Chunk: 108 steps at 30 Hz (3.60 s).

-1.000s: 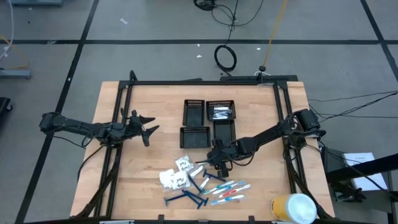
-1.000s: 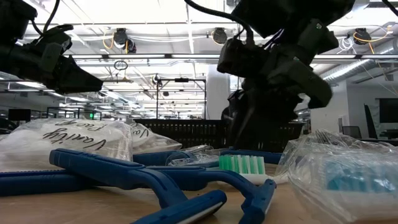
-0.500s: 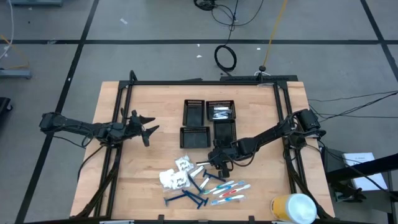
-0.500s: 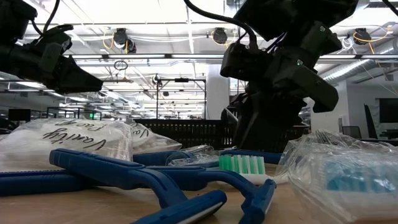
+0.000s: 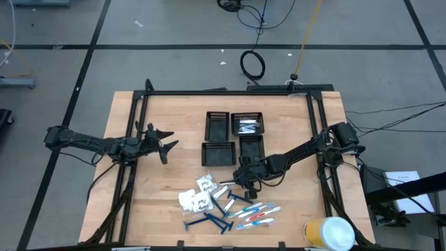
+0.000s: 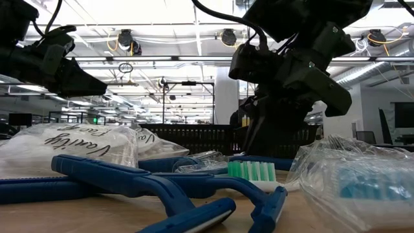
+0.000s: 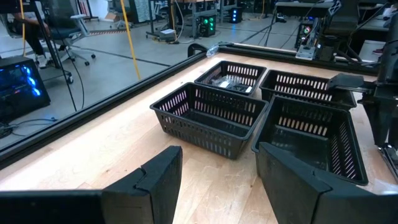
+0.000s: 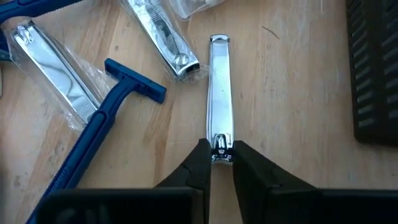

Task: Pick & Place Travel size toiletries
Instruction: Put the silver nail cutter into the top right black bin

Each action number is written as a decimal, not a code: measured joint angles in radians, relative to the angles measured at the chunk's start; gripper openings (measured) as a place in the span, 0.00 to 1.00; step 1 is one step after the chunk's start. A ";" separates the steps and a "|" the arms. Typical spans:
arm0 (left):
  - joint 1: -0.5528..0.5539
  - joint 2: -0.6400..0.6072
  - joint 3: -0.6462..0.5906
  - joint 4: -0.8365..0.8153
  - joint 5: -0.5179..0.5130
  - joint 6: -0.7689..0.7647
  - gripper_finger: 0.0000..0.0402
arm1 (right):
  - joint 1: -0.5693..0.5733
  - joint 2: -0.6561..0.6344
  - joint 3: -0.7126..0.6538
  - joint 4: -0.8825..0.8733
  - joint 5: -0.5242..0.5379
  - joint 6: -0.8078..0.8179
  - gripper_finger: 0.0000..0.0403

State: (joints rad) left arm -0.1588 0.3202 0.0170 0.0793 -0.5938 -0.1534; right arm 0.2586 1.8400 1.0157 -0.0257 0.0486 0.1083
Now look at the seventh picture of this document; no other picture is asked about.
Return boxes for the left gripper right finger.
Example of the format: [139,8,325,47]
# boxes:
[256,141,398,224]

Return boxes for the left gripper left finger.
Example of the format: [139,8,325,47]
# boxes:
[101,145,183,224]

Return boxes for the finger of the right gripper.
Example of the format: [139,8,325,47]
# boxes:
[390,102,398,147]
[326,73,394,149]

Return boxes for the black slotted plastic basket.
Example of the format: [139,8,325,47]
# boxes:
[149,82,269,160]
[194,60,267,96]
[259,69,358,110]
[251,95,369,187]

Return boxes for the computer tower red green fan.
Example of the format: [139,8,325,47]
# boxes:
[295,21,315,50]

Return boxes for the clear wrapped toiletry item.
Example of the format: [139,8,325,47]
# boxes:
[211,74,253,93]

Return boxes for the clear plastic wrap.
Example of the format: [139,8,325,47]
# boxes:
[206,43,220,58]

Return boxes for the computer tower blue lights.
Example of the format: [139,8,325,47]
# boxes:
[229,6,243,24]
[0,57,52,124]

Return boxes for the computer tower green lights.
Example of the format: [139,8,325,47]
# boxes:
[198,14,218,38]

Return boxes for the black office chair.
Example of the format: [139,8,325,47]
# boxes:
[46,0,96,68]

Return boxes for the person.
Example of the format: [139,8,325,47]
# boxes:
[11,0,50,69]

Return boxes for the yellow hanging cable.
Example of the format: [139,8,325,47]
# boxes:
[119,0,141,81]

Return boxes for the black floor cables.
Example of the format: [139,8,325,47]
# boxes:
[0,117,58,139]

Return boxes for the thin yellow cable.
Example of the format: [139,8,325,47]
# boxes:
[19,0,26,57]

